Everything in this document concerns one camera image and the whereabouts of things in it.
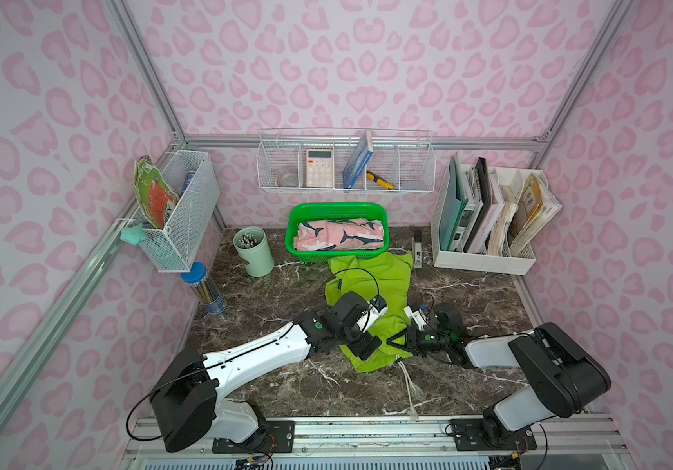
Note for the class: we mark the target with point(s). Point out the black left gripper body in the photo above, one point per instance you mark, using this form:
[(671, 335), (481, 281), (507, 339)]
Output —
[(363, 339)]

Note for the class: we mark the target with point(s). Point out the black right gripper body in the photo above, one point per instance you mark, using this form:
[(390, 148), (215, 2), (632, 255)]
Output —
[(417, 336)]

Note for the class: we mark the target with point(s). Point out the lime green garment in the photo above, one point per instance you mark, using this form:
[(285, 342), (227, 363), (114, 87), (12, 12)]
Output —
[(387, 275)]

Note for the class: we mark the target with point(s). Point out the pink shark print shorts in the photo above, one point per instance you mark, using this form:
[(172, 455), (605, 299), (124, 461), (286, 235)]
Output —
[(350, 235)]

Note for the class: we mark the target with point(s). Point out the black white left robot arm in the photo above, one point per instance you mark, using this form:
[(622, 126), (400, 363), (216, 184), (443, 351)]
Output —
[(190, 400)]

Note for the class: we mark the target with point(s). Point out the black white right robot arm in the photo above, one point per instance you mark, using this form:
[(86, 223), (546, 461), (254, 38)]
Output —
[(561, 377)]

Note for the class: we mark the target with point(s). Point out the black remote control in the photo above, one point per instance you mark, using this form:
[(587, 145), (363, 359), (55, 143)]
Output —
[(417, 249)]

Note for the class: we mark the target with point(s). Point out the green plastic basket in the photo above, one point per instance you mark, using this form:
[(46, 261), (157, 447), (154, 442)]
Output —
[(335, 212)]

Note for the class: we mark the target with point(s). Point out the white file organizer rack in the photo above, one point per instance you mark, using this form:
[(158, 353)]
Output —
[(494, 256)]

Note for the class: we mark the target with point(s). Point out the mint green cup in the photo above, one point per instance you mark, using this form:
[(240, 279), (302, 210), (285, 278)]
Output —
[(252, 246)]

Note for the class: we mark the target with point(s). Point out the dark green folder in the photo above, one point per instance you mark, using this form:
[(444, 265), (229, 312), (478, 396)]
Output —
[(454, 204)]

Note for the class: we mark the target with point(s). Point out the yellow utility knife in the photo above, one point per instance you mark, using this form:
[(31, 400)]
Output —
[(379, 181)]

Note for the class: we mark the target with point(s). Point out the blue lid pencil jar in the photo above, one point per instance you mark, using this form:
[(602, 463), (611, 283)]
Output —
[(209, 295)]

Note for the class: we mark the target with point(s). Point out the small glass dish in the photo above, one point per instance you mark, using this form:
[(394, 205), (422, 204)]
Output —
[(288, 178)]

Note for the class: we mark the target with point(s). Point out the brown paper envelopes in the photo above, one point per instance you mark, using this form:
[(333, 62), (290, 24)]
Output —
[(537, 206)]

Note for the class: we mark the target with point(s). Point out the pink calculator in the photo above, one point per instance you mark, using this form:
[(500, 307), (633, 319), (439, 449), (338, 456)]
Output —
[(319, 168)]

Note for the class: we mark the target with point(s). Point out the blue book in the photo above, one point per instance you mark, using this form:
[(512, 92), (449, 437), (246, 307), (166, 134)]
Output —
[(358, 160)]

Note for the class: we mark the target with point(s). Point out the green red paper packet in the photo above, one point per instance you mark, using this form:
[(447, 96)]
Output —
[(156, 198)]

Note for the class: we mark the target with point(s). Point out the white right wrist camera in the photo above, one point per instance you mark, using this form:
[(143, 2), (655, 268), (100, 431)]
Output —
[(420, 317)]

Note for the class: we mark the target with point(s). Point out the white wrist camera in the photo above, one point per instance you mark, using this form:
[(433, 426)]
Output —
[(376, 310), (420, 317)]

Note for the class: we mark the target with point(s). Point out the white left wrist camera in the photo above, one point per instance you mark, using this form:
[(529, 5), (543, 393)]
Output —
[(376, 310)]

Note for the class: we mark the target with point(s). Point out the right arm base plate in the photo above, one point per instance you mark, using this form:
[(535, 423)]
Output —
[(483, 435)]

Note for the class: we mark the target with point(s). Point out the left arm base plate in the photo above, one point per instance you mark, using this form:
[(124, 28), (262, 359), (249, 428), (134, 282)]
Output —
[(274, 437)]

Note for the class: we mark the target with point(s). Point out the clear wire wall shelf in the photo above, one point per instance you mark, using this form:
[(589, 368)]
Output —
[(404, 158)]

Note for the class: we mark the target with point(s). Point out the white mesh wall basket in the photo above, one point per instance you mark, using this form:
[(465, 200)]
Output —
[(174, 248)]

